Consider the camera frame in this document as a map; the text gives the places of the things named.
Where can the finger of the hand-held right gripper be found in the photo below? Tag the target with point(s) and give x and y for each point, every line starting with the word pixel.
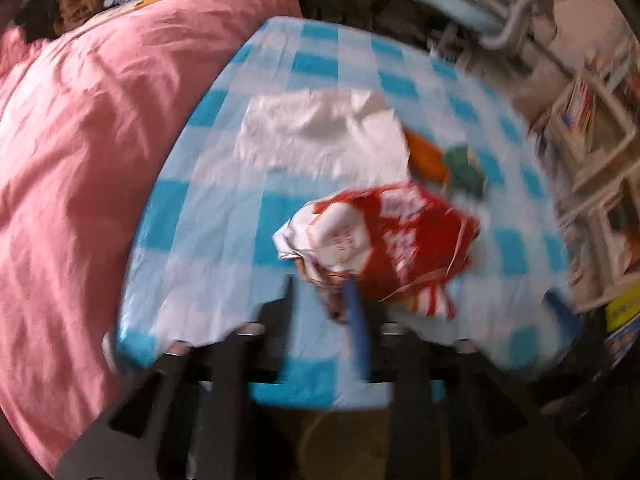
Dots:
pixel 564 315

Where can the orange plush carrot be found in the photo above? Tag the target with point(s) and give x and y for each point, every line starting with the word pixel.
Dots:
pixel 425 157

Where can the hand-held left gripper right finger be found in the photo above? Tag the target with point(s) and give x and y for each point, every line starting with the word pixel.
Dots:
pixel 357 330

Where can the blue checkered tablecloth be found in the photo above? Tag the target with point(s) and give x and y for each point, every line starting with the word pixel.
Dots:
pixel 240 220

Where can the brown garment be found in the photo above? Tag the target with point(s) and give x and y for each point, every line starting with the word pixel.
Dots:
pixel 75 7

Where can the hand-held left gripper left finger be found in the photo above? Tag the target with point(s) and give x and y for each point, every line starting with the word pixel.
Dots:
pixel 290 320

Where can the red snack bag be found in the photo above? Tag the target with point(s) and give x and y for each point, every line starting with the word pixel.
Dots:
pixel 410 250

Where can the yellow book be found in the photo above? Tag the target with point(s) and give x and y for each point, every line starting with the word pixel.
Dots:
pixel 147 2

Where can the pink blanket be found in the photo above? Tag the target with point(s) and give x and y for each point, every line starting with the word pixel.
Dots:
pixel 100 160

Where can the green plush leaf with label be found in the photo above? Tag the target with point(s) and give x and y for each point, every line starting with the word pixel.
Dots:
pixel 465 172

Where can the white book rack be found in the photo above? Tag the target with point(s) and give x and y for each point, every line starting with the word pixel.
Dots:
pixel 580 125

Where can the grey and blue desk chair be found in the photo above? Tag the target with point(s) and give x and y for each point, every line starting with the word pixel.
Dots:
pixel 460 15

